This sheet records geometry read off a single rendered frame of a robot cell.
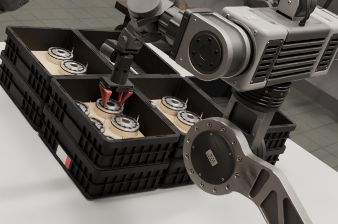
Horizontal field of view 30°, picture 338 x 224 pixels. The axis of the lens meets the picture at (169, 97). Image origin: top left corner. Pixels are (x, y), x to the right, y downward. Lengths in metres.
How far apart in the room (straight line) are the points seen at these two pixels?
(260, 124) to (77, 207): 0.70
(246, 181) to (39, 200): 0.71
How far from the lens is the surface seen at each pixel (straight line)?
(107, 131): 2.17
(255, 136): 1.60
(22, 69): 2.39
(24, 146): 2.22
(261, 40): 1.36
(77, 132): 2.06
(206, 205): 2.23
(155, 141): 2.03
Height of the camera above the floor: 1.90
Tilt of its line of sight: 25 degrees down
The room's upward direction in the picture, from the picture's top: 20 degrees clockwise
